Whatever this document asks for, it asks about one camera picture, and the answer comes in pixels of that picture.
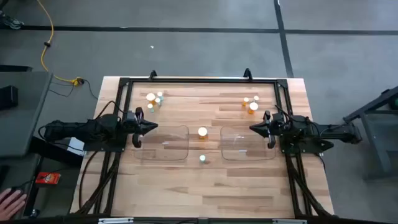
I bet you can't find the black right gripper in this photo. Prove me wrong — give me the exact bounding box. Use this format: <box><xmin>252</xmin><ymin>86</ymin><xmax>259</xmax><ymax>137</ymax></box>
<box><xmin>249</xmin><ymin>110</ymin><xmax>289</xmax><ymax>149</ymax></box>

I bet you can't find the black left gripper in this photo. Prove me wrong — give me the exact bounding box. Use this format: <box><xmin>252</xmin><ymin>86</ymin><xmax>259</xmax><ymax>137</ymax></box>
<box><xmin>123</xmin><ymin>106</ymin><xmax>159</xmax><ymax>149</ymax></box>

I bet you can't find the clear plastic bin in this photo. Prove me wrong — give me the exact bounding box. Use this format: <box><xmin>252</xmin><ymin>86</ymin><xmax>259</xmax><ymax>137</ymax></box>
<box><xmin>133</xmin><ymin>124</ymin><xmax>190</xmax><ymax>162</ymax></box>
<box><xmin>220</xmin><ymin>126</ymin><xmax>277</xmax><ymax>162</ymax></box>

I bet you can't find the white box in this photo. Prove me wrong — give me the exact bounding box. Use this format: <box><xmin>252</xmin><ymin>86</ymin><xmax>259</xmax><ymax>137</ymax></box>
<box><xmin>66</xmin><ymin>136</ymin><xmax>86</xmax><ymax>156</ymax></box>

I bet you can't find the black control box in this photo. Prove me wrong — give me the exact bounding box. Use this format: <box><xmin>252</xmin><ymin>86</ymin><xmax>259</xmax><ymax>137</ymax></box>
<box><xmin>29</xmin><ymin>136</ymin><xmax>85</xmax><ymax>166</ymax></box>

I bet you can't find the black metal stand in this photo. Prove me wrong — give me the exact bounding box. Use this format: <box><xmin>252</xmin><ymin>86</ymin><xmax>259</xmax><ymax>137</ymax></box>
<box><xmin>343</xmin><ymin>85</ymin><xmax>398</xmax><ymax>180</ymax></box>

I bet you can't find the red flat box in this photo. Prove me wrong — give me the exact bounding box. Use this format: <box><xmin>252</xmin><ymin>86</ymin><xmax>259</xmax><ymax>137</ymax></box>
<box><xmin>34</xmin><ymin>171</ymin><xmax>62</xmax><ymax>186</ymax></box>

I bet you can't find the grey desk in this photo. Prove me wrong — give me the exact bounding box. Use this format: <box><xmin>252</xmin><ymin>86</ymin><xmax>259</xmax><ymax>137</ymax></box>
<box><xmin>0</xmin><ymin>70</ymin><xmax>53</xmax><ymax>158</ymax></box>

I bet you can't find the black rectangular box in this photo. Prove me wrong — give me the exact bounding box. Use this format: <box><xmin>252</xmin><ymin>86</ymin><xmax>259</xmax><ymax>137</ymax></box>
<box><xmin>0</xmin><ymin>85</ymin><xmax>19</xmax><ymax>111</ymax></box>

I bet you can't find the person's hand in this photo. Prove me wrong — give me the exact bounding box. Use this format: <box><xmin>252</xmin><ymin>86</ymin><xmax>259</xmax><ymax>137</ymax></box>
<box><xmin>0</xmin><ymin>187</ymin><xmax>28</xmax><ymax>222</ymax></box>

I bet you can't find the person's shoe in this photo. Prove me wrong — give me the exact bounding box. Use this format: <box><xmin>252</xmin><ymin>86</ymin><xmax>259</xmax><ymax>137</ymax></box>
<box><xmin>0</xmin><ymin>10</ymin><xmax>25</xmax><ymax>30</ymax></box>

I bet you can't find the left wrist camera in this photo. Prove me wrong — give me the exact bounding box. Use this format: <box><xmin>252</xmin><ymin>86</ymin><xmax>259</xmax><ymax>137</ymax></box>
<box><xmin>124</xmin><ymin>110</ymin><xmax>138</xmax><ymax>123</ymax></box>

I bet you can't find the thin black power cable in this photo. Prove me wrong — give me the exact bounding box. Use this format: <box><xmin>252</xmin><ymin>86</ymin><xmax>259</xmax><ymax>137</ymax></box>
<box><xmin>49</xmin><ymin>78</ymin><xmax>99</xmax><ymax>101</ymax></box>

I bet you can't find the silver metal bracket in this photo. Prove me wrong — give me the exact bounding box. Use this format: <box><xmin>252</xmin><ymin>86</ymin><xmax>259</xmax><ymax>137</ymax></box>
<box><xmin>98</xmin><ymin>217</ymin><xmax>135</xmax><ymax>224</ymax></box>
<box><xmin>272</xmin><ymin>218</ymin><xmax>308</xmax><ymax>224</ymax></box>

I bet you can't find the yellow extension cable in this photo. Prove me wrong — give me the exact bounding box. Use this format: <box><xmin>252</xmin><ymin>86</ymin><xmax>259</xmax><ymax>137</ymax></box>
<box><xmin>36</xmin><ymin>0</ymin><xmax>83</xmax><ymax>86</ymax></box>

